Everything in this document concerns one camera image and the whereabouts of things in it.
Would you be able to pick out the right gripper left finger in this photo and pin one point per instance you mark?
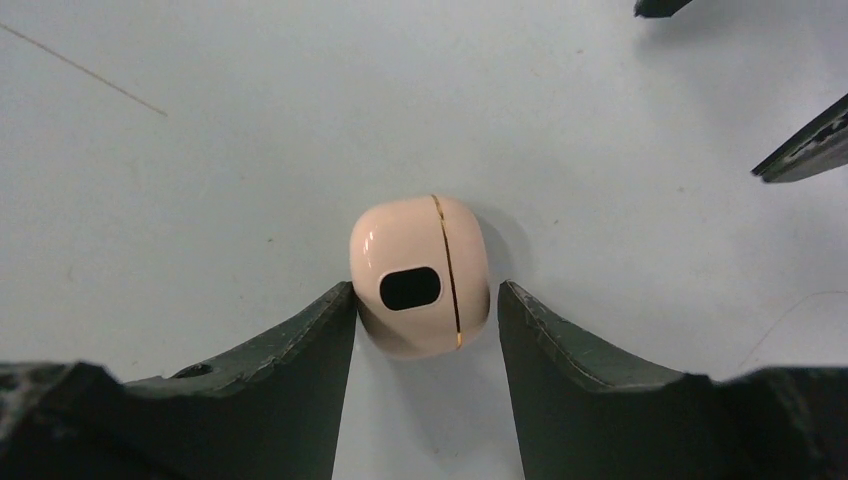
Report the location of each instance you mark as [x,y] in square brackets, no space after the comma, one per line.
[269,408]

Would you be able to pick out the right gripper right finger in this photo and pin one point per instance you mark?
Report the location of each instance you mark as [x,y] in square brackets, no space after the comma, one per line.
[586,409]

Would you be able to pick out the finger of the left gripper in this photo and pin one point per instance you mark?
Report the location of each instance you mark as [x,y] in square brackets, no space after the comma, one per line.
[658,8]
[818,147]

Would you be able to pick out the beige earbud charging case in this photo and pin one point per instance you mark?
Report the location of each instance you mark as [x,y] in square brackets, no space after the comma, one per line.
[419,269]

